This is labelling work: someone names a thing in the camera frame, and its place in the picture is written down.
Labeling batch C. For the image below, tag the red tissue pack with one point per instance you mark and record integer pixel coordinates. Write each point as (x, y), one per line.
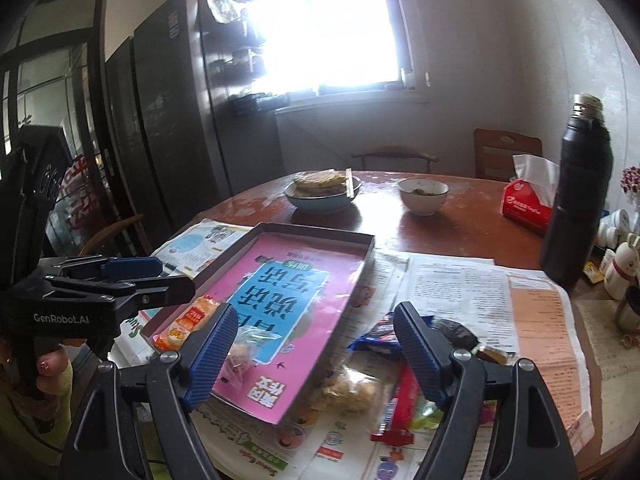
(525, 205)

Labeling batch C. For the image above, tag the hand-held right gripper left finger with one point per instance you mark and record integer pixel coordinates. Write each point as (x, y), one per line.
(212, 360)

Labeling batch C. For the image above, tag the black thermos bottle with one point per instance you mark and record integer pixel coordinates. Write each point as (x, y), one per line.
(575, 200)

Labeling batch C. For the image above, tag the white rabbit figurine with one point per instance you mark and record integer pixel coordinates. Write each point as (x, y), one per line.
(622, 265)

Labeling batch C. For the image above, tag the orange snack packet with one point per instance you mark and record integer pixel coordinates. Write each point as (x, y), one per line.
(190, 317)

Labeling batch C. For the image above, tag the black snack packet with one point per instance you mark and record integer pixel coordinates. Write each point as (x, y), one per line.
(455, 332)

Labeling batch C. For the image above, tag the dark glass-paned door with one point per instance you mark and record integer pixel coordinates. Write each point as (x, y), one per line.
(75, 85)

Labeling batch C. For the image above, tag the white small bottles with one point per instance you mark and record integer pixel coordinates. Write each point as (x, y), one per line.
(615, 225)

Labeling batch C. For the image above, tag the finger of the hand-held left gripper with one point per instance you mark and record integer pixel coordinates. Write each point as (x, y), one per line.
(135, 267)
(150, 292)

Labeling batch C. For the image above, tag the refrigerator side storage rack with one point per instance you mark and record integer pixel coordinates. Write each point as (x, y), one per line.
(240, 60)

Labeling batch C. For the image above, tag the bright window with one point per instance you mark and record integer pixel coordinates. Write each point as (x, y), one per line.
(330, 35)

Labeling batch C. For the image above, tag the purple white flowers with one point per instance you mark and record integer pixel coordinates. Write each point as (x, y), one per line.
(631, 180)

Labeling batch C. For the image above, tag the blue snack packet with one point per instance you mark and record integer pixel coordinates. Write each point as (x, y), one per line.
(375, 342)

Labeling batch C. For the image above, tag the person's yellow-green clothing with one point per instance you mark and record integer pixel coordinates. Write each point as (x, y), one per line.
(30, 450)

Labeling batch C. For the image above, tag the yellow-brown snack packet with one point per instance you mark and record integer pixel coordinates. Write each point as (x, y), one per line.
(492, 355)

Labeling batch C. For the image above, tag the dark refrigerator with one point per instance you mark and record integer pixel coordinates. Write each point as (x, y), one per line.
(170, 125)

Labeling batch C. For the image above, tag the red snack stick packet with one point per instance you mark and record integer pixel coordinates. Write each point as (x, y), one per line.
(402, 400)

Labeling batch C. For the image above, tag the text newspaper with orange panel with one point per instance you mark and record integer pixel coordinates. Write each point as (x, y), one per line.
(465, 290)

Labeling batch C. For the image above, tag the shallow cardboard box tray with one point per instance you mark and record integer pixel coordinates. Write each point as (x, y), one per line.
(367, 250)

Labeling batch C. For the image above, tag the small yellow packet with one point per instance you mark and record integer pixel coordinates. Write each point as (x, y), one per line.
(595, 271)

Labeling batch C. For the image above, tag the square-back wooden chair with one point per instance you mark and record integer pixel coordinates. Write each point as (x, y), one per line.
(500, 155)

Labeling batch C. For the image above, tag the white bowl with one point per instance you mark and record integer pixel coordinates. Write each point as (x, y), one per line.
(422, 202)

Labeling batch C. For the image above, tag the flatbread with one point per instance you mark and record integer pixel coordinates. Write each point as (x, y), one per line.
(317, 180)

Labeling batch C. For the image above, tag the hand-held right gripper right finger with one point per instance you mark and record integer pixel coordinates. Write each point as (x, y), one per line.
(415, 355)

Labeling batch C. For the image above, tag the wooden chopsticks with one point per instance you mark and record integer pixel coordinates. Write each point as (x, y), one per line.
(349, 185)

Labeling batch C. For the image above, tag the person's left hand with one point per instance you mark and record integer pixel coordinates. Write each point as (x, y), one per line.
(52, 365)

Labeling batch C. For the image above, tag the round-back wooden chair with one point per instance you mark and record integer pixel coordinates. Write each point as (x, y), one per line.
(115, 232)
(395, 152)

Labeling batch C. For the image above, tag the blue bowl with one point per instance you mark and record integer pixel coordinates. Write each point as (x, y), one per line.
(320, 202)

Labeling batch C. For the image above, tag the colourful cartoon newspaper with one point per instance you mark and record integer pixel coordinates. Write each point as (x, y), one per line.
(340, 450)

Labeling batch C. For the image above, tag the newspaper with blue picture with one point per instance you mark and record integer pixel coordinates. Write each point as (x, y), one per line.
(200, 245)

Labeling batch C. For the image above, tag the clear pastry packet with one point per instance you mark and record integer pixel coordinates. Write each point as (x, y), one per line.
(350, 385)
(240, 355)

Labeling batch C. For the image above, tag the pink printed book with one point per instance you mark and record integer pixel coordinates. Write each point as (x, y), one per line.
(300, 285)

